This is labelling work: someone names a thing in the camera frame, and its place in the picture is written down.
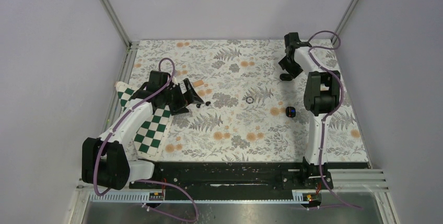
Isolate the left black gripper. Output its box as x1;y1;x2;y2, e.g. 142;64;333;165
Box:
161;78;203;115

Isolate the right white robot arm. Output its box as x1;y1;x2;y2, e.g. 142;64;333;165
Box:
278;32;344;188

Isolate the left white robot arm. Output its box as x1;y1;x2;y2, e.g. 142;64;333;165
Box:
81;71;204;190

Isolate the perforated metal rail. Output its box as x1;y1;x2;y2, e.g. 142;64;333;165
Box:
88;190;309;204

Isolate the green white checkered mat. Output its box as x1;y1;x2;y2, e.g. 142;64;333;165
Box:
115;81;171;161

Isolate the floral patterned table mat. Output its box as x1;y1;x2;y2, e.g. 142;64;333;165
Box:
122;39;368;163

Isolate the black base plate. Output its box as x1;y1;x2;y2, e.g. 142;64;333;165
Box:
152;161;334;197

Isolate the small wooden block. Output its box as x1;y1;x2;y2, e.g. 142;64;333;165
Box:
193;80;204;87

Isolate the small black oval object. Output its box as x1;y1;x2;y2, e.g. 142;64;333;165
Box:
279;74;293;81

